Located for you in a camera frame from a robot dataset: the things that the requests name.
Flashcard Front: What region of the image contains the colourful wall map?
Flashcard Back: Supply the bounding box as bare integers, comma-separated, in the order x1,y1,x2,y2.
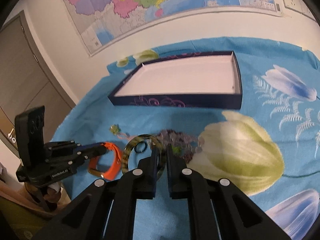
63,0,280,55

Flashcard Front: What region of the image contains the dark red bead bracelet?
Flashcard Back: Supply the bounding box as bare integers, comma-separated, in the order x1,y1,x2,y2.
172,147,198,164

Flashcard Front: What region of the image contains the dark blue jewelry tray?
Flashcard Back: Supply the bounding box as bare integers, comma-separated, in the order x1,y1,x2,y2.
108,51,242,110

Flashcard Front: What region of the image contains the brown wardrobe door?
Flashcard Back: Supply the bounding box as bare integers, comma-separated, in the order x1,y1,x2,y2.
1,11,75,155

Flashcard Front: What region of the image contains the blue floral bed sheet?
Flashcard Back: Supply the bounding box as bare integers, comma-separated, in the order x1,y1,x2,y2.
53,37,319,239

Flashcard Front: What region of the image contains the orange smart watch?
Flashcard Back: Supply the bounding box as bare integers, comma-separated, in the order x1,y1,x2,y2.
88,142,124,181

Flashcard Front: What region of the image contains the white wall socket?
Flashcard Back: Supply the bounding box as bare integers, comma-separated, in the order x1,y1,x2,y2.
283,0,316,21

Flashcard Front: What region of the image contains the person's left hand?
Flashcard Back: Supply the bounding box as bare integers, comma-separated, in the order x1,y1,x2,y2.
43,183,61,203

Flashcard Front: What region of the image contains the small black ring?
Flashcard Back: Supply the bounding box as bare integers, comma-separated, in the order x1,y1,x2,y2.
133,141,149,155

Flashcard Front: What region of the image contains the clear crystal bead bracelet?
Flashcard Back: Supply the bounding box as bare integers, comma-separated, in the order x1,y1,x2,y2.
156,129,205,156

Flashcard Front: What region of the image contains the brown sleeved left forearm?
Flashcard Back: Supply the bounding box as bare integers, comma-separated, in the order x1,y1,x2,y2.
1,181,71,239

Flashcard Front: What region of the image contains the tortoiseshell bangle bracelet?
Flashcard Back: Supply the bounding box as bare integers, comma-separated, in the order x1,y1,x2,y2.
121,134,167,182

